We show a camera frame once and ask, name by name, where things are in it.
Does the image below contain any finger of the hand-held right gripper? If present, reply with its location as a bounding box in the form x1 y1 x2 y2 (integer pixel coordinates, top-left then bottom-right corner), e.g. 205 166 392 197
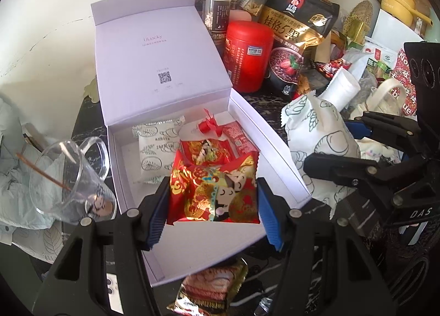
302 153 413 210
344 111 422 146

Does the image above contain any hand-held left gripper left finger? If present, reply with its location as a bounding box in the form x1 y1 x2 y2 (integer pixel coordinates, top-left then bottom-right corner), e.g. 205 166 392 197
32 177 171 316

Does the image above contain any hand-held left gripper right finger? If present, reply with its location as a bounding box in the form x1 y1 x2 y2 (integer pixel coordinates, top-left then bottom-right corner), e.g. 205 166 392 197
256 177 397 316

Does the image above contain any white printed snack packet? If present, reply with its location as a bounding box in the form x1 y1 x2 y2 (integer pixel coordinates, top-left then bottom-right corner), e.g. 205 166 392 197
280 92 361 215
137 134 181 186
131 116 186 139

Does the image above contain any red gold figure snack packet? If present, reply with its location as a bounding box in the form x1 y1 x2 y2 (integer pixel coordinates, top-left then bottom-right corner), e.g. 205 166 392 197
167 149 260 225

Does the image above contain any small red snack packet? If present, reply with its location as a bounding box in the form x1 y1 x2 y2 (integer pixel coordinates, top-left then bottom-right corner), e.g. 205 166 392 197
222 122 258 158

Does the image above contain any lavender gift box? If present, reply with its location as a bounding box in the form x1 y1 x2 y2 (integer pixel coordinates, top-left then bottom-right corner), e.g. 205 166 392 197
90 0 312 287

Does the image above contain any red printed bag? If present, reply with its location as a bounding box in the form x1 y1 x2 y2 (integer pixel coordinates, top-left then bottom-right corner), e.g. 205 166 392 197
392 48 418 117

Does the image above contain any canvas tote bag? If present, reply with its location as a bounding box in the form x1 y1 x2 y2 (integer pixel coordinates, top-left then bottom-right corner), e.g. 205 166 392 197
364 79 416 120

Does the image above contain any white paper bag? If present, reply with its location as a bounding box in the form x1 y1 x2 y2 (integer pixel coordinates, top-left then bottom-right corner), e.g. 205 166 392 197
318 70 361 110

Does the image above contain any red cartoon snack packet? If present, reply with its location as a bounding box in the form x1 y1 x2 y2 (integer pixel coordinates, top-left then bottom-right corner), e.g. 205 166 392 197
316 58 351 78

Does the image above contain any white box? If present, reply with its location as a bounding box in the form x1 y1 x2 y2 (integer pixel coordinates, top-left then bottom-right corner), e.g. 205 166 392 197
373 10 423 43

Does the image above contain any gold brown snack packet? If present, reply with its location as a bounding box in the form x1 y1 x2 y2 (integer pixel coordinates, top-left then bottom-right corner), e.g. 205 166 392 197
167 257 249 316

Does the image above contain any white phone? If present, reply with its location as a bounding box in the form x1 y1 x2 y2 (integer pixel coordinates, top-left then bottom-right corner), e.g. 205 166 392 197
105 271 124 315

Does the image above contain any gold box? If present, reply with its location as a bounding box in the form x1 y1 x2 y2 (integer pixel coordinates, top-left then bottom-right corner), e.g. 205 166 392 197
349 18 370 45

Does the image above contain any glass mug with cartoon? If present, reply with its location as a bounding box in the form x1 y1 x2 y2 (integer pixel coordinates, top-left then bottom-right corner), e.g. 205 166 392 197
29 136 117 224

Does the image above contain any woven straw fan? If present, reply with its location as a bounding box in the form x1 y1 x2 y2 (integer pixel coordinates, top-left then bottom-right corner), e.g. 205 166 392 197
344 0 373 33

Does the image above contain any leaf printed cloth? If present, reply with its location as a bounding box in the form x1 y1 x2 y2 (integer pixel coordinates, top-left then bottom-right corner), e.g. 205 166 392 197
21 227 66 265

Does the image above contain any black gold oat bag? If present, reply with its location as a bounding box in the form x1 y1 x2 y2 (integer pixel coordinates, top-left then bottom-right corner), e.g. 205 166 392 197
258 0 341 97

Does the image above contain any thin brown stick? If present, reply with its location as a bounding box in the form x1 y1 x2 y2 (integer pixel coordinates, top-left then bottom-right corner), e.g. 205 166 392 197
15 153 71 191

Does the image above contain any red canister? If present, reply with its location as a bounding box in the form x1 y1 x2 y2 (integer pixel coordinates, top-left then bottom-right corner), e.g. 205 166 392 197
223 20 276 93

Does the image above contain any pink container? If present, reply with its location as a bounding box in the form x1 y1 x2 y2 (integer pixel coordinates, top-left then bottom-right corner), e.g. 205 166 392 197
230 10 255 24

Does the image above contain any clear jar of grains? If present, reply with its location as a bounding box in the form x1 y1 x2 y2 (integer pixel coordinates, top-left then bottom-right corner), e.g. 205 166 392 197
202 0 239 52

